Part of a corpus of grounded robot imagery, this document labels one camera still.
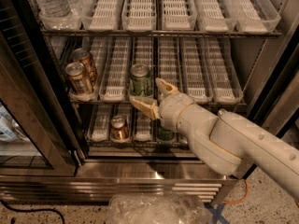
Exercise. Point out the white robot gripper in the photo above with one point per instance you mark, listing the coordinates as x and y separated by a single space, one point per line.
175 108

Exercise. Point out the green soda can shelf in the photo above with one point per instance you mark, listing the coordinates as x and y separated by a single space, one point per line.
140 80

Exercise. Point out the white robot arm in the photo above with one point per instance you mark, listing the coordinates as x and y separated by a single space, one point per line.
224 140

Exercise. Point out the front green can bottom shelf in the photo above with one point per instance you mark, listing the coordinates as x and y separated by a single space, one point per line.
163 134

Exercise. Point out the copper can bottom shelf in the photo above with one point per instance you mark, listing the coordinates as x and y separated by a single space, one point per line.
119 128

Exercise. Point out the front gold can middle shelf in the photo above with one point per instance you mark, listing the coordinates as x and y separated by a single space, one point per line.
78 77

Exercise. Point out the gold can shelf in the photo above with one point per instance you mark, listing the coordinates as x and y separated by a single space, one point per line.
83 56
78 77

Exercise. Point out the rear gold can middle shelf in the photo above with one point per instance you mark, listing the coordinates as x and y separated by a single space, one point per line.
83 56

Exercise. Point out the stainless steel fridge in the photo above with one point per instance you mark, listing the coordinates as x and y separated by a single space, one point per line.
262 72

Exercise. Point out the glass fridge door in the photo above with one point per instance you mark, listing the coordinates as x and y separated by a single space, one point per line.
33 92

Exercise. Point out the clear plastic wrap bundle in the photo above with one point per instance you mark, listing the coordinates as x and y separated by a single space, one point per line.
157 209

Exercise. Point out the blue tape cross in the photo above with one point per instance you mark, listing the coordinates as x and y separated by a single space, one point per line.
216 212

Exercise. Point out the middle wire shelf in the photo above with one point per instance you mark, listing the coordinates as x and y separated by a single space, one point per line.
98 102

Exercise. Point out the wire shelf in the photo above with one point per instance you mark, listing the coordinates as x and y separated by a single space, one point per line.
98 102
158 33
108 143

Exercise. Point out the bottom wire shelf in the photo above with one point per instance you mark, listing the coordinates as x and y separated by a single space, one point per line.
108 143

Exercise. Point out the top wire shelf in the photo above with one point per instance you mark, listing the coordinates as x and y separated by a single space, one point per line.
158 33

